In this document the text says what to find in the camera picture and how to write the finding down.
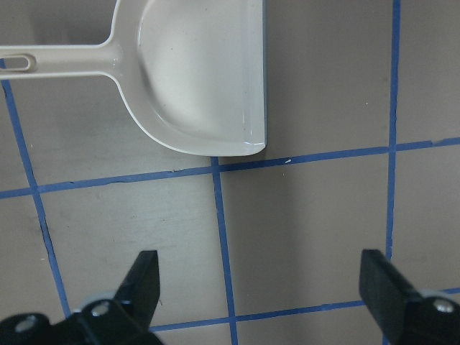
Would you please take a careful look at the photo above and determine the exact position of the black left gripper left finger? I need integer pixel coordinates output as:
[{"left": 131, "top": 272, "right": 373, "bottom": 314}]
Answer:
[{"left": 1, "top": 250, "right": 160, "bottom": 344}]

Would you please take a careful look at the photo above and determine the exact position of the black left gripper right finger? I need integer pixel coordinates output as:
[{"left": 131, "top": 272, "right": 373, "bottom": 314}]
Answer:
[{"left": 359, "top": 249, "right": 459, "bottom": 345}]

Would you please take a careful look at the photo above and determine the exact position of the beige plastic dustpan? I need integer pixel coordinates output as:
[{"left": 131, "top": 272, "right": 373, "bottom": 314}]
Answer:
[{"left": 1, "top": 1, "right": 267, "bottom": 157}]

